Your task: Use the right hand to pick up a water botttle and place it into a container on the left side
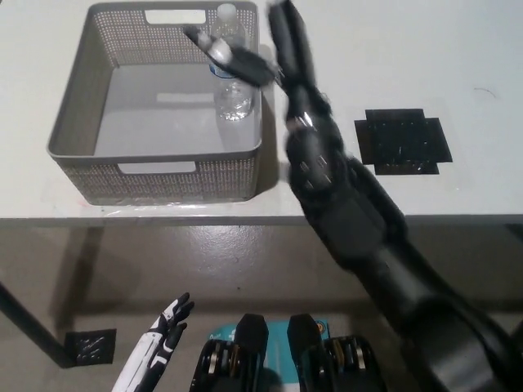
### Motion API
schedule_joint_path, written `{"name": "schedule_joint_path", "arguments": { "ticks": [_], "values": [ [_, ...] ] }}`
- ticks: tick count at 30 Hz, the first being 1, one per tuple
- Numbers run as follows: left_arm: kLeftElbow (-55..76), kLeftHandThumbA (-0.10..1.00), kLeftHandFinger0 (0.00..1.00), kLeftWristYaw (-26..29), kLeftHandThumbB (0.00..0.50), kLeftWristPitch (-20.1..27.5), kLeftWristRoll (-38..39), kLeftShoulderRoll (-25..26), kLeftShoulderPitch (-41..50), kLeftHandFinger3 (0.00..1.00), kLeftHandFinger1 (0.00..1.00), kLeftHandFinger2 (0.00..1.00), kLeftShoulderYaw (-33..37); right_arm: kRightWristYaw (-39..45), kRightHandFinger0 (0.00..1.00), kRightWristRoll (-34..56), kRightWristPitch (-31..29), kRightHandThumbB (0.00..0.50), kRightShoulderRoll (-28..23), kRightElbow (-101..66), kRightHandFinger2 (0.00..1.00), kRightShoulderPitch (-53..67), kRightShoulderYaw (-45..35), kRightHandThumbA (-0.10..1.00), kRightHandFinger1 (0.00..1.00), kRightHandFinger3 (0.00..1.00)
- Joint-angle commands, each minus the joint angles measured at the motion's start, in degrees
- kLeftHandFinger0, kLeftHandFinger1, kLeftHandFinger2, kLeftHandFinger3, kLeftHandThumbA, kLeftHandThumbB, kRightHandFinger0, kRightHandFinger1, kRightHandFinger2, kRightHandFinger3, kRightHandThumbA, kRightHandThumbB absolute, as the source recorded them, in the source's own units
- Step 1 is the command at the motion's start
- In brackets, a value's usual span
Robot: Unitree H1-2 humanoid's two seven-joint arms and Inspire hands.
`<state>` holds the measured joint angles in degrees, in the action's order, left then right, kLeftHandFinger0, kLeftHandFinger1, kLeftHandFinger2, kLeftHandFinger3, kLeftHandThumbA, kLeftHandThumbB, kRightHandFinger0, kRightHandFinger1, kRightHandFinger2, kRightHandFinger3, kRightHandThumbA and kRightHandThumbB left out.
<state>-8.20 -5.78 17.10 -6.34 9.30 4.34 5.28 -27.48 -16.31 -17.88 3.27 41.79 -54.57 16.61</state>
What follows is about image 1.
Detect grey perforated plastic basket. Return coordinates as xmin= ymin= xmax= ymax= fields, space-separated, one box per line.
xmin=46 ymin=2 xmax=263 ymax=206

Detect robot torso black teal blocks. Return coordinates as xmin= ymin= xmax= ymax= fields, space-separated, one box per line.
xmin=188 ymin=313 xmax=387 ymax=392

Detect black tape patch, cross-shaped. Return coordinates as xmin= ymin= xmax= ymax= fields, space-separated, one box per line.
xmin=353 ymin=108 xmax=454 ymax=177

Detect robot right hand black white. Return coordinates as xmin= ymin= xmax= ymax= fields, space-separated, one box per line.
xmin=182 ymin=0 xmax=337 ymax=135

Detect clear plastic water bottle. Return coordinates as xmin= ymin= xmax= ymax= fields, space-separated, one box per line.
xmin=208 ymin=2 xmax=253 ymax=123

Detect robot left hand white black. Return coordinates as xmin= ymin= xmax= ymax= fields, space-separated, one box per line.
xmin=110 ymin=292 xmax=196 ymax=392

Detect black metal table leg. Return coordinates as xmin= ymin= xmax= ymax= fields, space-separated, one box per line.
xmin=0 ymin=280 xmax=74 ymax=368

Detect black tape patch, square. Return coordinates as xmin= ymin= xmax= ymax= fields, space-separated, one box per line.
xmin=64 ymin=327 xmax=118 ymax=366

